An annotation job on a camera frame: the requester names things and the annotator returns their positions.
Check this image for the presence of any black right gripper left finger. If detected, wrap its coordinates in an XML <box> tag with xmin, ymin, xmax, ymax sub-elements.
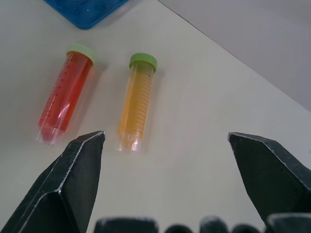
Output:
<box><xmin>0</xmin><ymin>131</ymin><xmax>106</xmax><ymax>233</ymax></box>

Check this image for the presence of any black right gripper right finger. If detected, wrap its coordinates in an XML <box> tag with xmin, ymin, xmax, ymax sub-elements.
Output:
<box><xmin>227</xmin><ymin>132</ymin><xmax>311</xmax><ymax>224</ymax></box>

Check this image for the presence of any red liquid tube green cap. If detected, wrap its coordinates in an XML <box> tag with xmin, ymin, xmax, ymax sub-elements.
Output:
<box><xmin>35</xmin><ymin>43</ymin><xmax>96</xmax><ymax>146</ymax></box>

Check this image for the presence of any orange liquid tube green cap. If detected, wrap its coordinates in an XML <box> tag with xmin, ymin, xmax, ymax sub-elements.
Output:
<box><xmin>117</xmin><ymin>52</ymin><xmax>158</xmax><ymax>152</ymax></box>

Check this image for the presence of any blue plastic tube rack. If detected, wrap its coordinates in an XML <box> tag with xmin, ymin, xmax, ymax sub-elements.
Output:
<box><xmin>43</xmin><ymin>0</ymin><xmax>129</xmax><ymax>30</ymax></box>

